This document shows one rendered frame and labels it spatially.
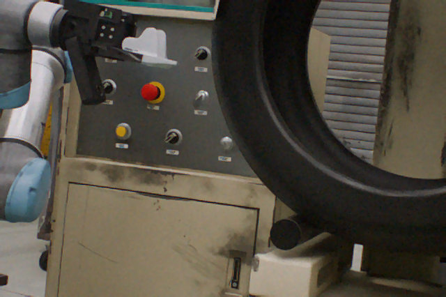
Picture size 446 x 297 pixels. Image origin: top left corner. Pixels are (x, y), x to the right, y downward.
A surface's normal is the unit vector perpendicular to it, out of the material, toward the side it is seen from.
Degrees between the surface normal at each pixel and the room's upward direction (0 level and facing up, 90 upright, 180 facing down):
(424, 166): 90
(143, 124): 90
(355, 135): 90
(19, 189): 83
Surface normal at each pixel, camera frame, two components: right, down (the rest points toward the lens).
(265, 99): -0.46, 0.09
